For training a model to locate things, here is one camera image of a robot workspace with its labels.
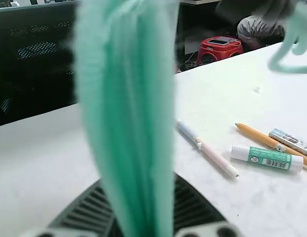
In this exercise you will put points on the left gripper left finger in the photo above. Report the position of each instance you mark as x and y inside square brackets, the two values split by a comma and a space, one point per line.
[79, 217]

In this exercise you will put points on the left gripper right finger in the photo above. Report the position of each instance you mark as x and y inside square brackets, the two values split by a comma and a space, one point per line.
[192, 214]

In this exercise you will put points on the pale blue pink pen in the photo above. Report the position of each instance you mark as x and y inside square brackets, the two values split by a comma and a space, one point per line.
[207, 149]

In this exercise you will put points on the green white glue stick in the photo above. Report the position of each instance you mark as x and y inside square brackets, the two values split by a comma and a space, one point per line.
[264, 158]

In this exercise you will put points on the orange pen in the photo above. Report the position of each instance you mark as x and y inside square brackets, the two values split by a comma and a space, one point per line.
[257, 134]

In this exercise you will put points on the small flat lead case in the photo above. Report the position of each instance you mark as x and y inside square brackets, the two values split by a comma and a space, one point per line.
[291, 141]

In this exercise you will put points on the black mesh chair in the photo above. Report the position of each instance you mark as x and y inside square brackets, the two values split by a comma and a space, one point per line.
[32, 61]

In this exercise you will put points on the red plastic stool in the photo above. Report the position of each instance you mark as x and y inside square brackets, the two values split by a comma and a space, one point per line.
[217, 50]

